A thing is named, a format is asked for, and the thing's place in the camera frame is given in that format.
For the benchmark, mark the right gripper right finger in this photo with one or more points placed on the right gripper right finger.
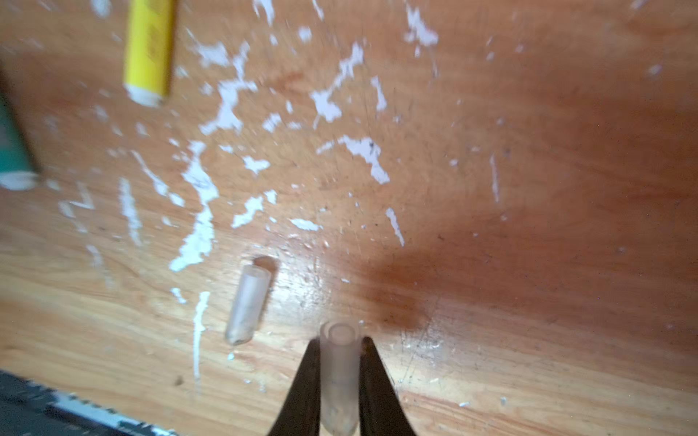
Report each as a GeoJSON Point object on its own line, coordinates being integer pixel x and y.
{"type": "Point", "coordinates": [380, 411]}

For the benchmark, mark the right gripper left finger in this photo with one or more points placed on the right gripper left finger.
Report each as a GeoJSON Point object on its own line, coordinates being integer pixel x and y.
{"type": "Point", "coordinates": [300, 413]}

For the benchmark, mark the clear pen cap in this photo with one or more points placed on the clear pen cap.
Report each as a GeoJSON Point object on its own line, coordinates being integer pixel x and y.
{"type": "Point", "coordinates": [340, 353]}
{"type": "Point", "coordinates": [248, 304]}

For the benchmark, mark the green marker pen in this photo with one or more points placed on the green marker pen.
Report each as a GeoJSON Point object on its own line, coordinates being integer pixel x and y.
{"type": "Point", "coordinates": [18, 171]}

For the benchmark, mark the yellow marker pen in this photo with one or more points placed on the yellow marker pen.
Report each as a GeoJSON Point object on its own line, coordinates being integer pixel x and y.
{"type": "Point", "coordinates": [148, 52]}

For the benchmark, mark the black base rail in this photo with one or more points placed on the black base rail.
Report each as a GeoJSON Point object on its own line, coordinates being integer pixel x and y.
{"type": "Point", "coordinates": [30, 408]}

